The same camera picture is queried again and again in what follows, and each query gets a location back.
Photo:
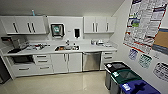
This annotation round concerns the small white wall notice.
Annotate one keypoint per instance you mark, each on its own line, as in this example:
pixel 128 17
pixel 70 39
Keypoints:
pixel 161 71

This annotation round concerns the small green wall notice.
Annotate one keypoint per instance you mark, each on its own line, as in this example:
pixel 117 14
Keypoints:
pixel 145 61

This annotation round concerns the counter dish drying rack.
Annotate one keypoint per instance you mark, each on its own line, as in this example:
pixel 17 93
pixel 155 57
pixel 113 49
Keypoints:
pixel 39 46

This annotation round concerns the stainless steel dishwasher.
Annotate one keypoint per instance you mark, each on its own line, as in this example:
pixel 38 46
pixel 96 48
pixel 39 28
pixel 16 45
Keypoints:
pixel 91 62

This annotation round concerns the blue recycling bin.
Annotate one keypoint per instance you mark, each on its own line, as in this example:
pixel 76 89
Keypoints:
pixel 128 75

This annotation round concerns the black wall soap dispenser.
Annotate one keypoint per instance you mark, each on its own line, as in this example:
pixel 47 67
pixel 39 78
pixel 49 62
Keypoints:
pixel 77 33

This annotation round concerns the chrome sink faucet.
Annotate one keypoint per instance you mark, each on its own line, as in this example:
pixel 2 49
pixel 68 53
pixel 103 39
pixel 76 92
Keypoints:
pixel 67 43

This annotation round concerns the stainless steel sink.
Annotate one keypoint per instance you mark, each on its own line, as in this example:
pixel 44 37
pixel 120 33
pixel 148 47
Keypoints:
pixel 67 48

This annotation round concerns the small blue wall notice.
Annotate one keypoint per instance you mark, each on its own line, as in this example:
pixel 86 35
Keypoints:
pixel 133 54

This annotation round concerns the grey paper towel dispenser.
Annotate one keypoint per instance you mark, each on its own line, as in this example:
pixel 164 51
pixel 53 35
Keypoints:
pixel 57 30

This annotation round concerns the wide white cabinet drawer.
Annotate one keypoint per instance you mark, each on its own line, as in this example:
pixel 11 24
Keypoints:
pixel 23 71

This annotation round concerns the black built-in microwave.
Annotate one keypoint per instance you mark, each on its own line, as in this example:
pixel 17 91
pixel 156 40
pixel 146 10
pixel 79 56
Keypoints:
pixel 21 59

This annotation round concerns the black lid trash bin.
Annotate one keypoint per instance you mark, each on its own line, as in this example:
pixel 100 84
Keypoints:
pixel 115 66

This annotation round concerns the small blue bottle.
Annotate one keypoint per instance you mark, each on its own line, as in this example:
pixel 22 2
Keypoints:
pixel 33 13

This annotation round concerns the white base cabinet door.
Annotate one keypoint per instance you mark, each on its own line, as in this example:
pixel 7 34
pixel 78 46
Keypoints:
pixel 59 64
pixel 75 62

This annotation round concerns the blue dish soap bottle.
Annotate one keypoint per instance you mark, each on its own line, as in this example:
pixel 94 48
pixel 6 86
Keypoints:
pixel 92 42

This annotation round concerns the tan cork board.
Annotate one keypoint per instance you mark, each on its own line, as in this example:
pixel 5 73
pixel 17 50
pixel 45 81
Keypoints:
pixel 161 40

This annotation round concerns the dark coffee machine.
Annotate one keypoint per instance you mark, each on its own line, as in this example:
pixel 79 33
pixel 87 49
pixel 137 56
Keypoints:
pixel 15 41

